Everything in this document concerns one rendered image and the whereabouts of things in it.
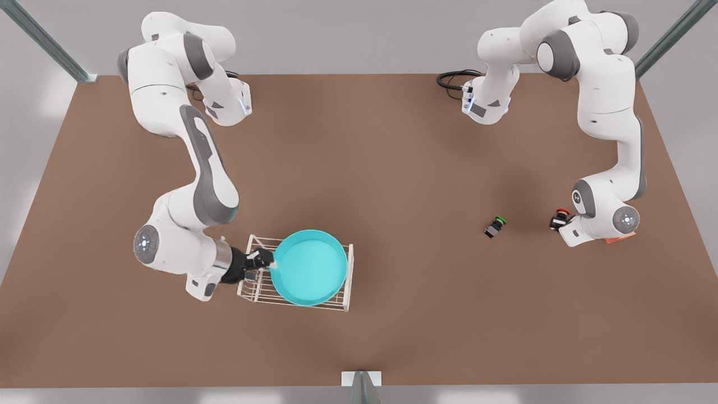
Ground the cyan plate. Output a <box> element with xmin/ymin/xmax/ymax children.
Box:
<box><xmin>270</xmin><ymin>229</ymin><xmax>349</xmax><ymax>307</ymax></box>

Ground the white wire shelf rack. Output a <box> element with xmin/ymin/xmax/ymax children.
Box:
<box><xmin>237</xmin><ymin>235</ymin><xmax>355</xmax><ymax>313</ymax></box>

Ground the silver frame post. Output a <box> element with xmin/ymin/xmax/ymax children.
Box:
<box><xmin>341</xmin><ymin>370</ymin><xmax>383</xmax><ymax>404</ymax></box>
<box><xmin>635</xmin><ymin>0</ymin><xmax>718</xmax><ymax>79</ymax></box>
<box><xmin>0</xmin><ymin>0</ymin><xmax>99</xmax><ymax>84</ymax></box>

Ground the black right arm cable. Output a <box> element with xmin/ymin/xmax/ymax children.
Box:
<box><xmin>185</xmin><ymin>71</ymin><xmax>241</xmax><ymax>103</ymax></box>

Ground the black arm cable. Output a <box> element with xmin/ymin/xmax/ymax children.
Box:
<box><xmin>185</xmin><ymin>71</ymin><xmax>241</xmax><ymax>103</ymax></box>
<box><xmin>436</xmin><ymin>70</ymin><xmax>485</xmax><ymax>101</ymax></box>

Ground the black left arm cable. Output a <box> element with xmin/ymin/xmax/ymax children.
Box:
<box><xmin>436</xmin><ymin>70</ymin><xmax>485</xmax><ymax>101</ymax></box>

